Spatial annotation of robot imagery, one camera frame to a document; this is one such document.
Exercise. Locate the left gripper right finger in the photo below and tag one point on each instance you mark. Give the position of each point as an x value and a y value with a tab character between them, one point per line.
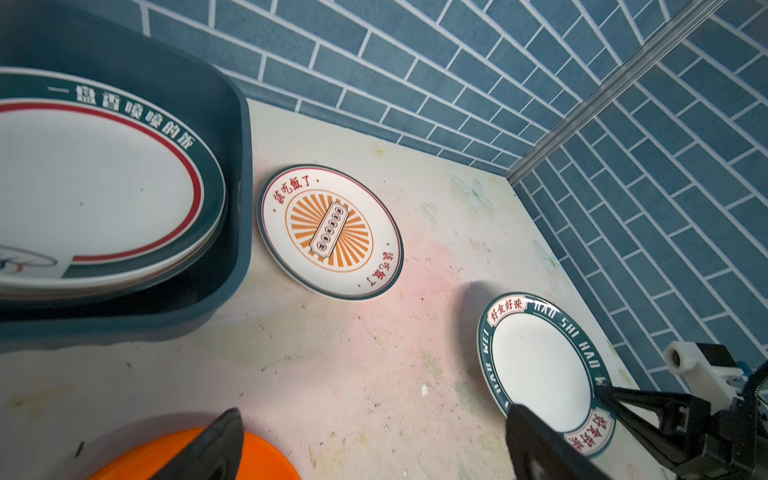
538	452

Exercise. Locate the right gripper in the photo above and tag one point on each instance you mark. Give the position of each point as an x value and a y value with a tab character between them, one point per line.
675	427

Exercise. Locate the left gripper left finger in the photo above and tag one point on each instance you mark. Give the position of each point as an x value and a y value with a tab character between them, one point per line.
215	453

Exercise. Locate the white plate teal lettered rim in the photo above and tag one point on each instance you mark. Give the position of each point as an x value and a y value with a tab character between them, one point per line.
534	354

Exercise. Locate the white plate green red rim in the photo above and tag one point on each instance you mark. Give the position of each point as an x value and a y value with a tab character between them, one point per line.
83	288

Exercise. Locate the large white plate teal rim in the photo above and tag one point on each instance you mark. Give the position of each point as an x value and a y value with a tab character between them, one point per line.
96	180

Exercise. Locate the teal plastic bin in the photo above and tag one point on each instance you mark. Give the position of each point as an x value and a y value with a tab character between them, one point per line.
52	36

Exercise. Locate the orange plastic plate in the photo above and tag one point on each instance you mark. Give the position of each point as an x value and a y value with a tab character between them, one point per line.
260	459

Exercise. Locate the white plate orange sunburst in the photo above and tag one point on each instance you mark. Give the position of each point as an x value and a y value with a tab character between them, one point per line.
330	233

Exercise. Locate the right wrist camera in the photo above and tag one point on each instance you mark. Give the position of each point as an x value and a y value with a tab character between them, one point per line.
709	371

